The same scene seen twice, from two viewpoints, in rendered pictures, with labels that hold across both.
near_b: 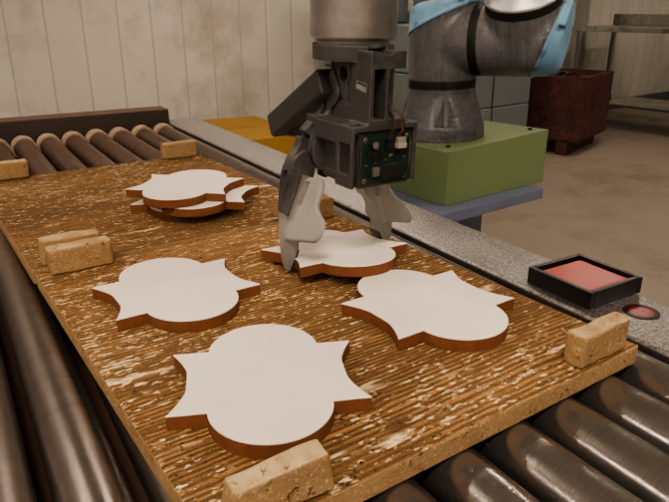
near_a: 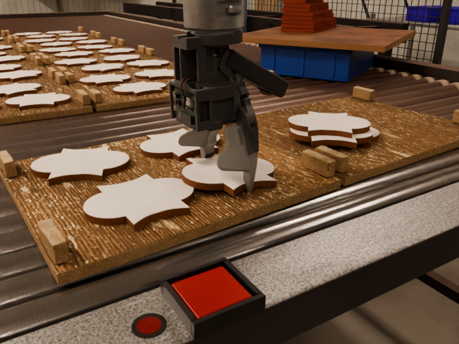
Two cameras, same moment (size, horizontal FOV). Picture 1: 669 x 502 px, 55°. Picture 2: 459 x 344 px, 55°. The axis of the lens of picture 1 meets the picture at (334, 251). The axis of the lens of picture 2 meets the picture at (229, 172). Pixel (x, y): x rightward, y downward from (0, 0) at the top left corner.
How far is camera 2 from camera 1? 0.85 m
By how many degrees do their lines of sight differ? 82
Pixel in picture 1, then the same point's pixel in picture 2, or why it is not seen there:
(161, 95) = not seen: outside the picture
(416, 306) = (133, 192)
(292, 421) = (42, 165)
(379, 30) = (187, 22)
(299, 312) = (154, 170)
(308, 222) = (191, 135)
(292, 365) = (85, 164)
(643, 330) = (114, 314)
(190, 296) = (166, 144)
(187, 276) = not seen: hidden behind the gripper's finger
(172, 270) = not seen: hidden behind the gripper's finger
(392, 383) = (67, 190)
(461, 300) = (136, 205)
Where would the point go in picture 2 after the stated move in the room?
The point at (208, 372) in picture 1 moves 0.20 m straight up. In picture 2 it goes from (89, 151) to (73, 23)
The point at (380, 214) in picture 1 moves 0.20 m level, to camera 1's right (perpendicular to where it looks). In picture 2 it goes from (243, 163) to (249, 244)
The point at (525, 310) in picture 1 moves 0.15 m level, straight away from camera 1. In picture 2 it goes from (131, 236) to (259, 260)
